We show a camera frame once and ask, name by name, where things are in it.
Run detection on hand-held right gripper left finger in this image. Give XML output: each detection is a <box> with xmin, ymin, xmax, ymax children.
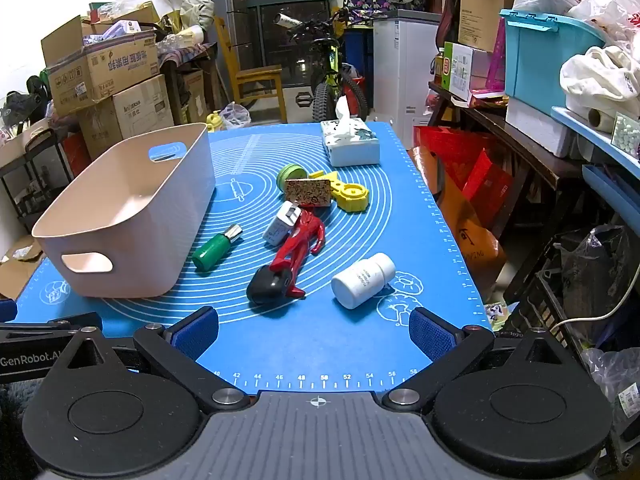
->
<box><xmin>39</xmin><ymin>306</ymin><xmax>251</xmax><ymax>411</ymax></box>

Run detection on patterned rectangular box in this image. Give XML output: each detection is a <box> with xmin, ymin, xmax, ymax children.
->
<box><xmin>284</xmin><ymin>176</ymin><xmax>333</xmax><ymax>209</ymax></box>

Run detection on white foam box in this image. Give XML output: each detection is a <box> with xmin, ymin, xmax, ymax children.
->
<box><xmin>505</xmin><ymin>97</ymin><xmax>576</xmax><ymax>158</ymax></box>

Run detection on blue plastic storage bin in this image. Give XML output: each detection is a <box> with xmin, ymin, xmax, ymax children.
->
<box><xmin>500</xmin><ymin>8</ymin><xmax>608</xmax><ymax>106</ymax></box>

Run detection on white plug adapter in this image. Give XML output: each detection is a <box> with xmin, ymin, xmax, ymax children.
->
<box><xmin>262</xmin><ymin>200</ymin><xmax>303</xmax><ymax>247</ymax></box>

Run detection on black plastic crate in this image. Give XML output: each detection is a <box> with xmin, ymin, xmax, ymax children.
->
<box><xmin>502</xmin><ymin>232</ymin><xmax>640</xmax><ymax>356</ymax></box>

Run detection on stacked cardboard boxes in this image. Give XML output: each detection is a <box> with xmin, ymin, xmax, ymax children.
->
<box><xmin>41</xmin><ymin>15</ymin><xmax>161</xmax><ymax>117</ymax></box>

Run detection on clear plastic bag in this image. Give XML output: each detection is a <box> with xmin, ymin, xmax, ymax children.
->
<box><xmin>220</xmin><ymin>102</ymin><xmax>252</xmax><ymax>131</ymax></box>

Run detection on white chest freezer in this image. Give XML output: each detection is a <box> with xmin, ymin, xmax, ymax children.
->
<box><xmin>372</xmin><ymin>10</ymin><xmax>443</xmax><ymax>126</ymax></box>

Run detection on wooden chair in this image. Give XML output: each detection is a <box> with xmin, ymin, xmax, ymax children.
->
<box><xmin>215</xmin><ymin>16</ymin><xmax>288</xmax><ymax>123</ymax></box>

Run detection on green and white carton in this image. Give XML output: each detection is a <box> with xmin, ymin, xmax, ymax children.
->
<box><xmin>442</xmin><ymin>41</ymin><xmax>493</xmax><ymax>103</ymax></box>

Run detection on white tissue box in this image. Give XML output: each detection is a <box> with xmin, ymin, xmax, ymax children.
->
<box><xmin>320</xmin><ymin>95</ymin><xmax>381</xmax><ymax>167</ymax></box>

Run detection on red paper bags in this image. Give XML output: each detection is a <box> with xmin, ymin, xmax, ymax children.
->
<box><xmin>414</xmin><ymin>126</ymin><xmax>513</xmax><ymax>216</ymax></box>

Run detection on white cable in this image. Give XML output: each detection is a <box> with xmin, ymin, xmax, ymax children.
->
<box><xmin>550</xmin><ymin>255</ymin><xmax>640</xmax><ymax>333</ymax></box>

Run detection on tall flat cardboard carton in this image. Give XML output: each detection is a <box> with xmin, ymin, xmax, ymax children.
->
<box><xmin>459</xmin><ymin>0</ymin><xmax>516</xmax><ymax>53</ymax></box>

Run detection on black metal cart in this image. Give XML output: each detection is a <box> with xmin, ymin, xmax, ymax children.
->
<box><xmin>0</xmin><ymin>127</ymin><xmax>76</xmax><ymax>233</ymax></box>

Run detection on white cloth bundle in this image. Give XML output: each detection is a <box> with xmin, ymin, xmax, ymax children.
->
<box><xmin>559</xmin><ymin>46</ymin><xmax>640</xmax><ymax>121</ymax></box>

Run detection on dark wooden table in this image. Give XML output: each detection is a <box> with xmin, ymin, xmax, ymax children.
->
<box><xmin>427</xmin><ymin>81</ymin><xmax>583</xmax><ymax>306</ymax></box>

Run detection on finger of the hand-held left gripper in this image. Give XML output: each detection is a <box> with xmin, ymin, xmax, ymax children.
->
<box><xmin>0</xmin><ymin>299</ymin><xmax>103</xmax><ymax>336</ymax></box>

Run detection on green bottle with silver cap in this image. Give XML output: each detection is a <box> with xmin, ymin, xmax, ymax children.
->
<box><xmin>192</xmin><ymin>225</ymin><xmax>244</xmax><ymax>272</ymax></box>

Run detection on pink plastic basket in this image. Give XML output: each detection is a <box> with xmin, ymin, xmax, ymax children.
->
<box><xmin>31</xmin><ymin>122</ymin><xmax>217</xmax><ymax>298</ymax></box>

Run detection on large closed cardboard box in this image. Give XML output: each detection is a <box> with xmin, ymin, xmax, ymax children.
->
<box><xmin>77</xmin><ymin>74</ymin><xmax>176</xmax><ymax>161</ymax></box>

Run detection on yellow plastic toy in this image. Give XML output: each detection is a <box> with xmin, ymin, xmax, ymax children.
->
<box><xmin>308</xmin><ymin>170</ymin><xmax>370</xmax><ymax>213</ymax></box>

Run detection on red figure toy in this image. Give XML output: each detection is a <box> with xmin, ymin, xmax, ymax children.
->
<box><xmin>246</xmin><ymin>208</ymin><xmax>327</xmax><ymax>306</ymax></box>

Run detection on small brown cardboard box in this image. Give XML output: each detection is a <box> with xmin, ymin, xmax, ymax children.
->
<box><xmin>170</xmin><ymin>70</ymin><xmax>208</xmax><ymax>126</ymax></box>

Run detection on orange paper bag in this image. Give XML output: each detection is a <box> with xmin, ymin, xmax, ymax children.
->
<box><xmin>435</xmin><ymin>175</ymin><xmax>508</xmax><ymax>291</ymax></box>

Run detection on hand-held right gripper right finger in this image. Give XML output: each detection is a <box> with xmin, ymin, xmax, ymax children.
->
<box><xmin>382</xmin><ymin>307</ymin><xmax>591</xmax><ymax>411</ymax></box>

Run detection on white pill bottle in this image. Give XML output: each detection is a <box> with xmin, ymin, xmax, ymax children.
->
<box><xmin>331</xmin><ymin>252</ymin><xmax>397</xmax><ymax>310</ymax></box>

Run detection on blue silicone baking mat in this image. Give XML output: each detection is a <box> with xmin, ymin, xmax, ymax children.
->
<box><xmin>10</xmin><ymin>121</ymin><xmax>493</xmax><ymax>395</ymax></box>

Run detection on black and yellow bicycle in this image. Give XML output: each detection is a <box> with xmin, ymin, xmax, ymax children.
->
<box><xmin>272</xmin><ymin>7</ymin><xmax>371</xmax><ymax>123</ymax></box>

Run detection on light blue shelf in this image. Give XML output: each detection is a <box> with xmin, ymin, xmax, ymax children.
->
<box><xmin>550</xmin><ymin>105</ymin><xmax>640</xmax><ymax>166</ymax></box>

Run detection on green round tin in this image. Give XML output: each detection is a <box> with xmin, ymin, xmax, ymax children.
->
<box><xmin>276</xmin><ymin>162</ymin><xmax>310</xmax><ymax>192</ymax></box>

